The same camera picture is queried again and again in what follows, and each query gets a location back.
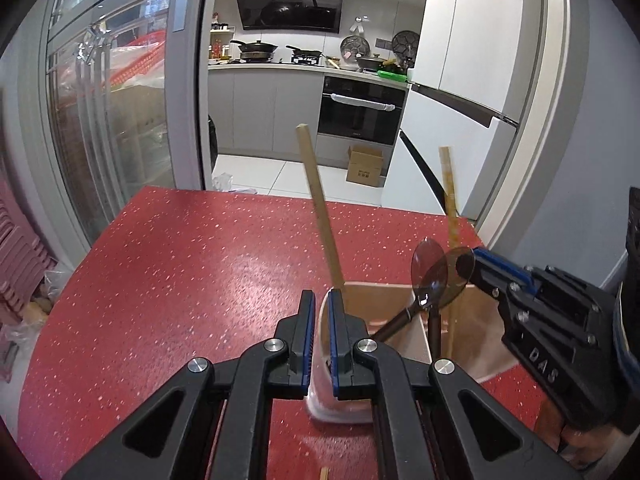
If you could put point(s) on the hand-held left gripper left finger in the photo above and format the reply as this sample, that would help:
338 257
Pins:
308 355

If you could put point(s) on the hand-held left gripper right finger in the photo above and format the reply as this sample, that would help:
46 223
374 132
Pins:
334 350

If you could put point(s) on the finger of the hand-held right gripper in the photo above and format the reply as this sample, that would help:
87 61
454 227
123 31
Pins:
550 315
505 265

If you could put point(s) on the translucent brown spoon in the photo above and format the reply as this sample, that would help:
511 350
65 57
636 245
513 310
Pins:
422 265
457 282

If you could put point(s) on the white plastic utensil holder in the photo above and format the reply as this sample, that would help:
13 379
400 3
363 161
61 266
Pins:
480 330

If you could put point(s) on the person's right hand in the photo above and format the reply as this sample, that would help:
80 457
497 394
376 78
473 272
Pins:
560 435

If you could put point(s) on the wooden chopstick speckled end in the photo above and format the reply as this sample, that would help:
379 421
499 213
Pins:
448 185

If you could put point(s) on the wooden chopstick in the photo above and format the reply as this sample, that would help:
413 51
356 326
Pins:
325 474
320 210

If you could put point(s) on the white refrigerator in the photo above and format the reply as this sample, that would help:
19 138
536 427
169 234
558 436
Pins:
450 125

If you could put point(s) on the cardboard box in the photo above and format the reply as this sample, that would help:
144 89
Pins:
365 167

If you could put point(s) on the clear plastic bag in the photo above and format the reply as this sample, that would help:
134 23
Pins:
225 182

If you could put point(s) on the black built-in oven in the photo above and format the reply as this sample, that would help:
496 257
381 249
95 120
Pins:
360 110

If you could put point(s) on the green cutting board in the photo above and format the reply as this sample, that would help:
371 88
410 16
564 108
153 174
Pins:
392 75

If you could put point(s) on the black trash bag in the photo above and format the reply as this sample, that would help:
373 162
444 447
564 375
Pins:
212 142

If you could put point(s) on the round metal steamer rack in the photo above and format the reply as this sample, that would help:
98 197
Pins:
405 42
355 46

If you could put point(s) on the grey base cabinets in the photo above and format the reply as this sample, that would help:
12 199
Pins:
265 110

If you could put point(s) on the sliding glass door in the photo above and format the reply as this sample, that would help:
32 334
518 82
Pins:
135 125

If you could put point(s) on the black frying pan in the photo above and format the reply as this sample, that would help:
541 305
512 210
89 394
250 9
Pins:
305 52

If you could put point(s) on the stack of pink stools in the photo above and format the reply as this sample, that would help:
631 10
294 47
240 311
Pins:
20 260

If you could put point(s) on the black wok with lid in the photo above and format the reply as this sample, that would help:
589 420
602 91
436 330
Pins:
257 49

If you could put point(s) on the spice rack with bottles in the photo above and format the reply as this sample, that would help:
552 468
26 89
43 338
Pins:
218 42

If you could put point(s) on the black range hood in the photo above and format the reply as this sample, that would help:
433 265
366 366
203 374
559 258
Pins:
290 5

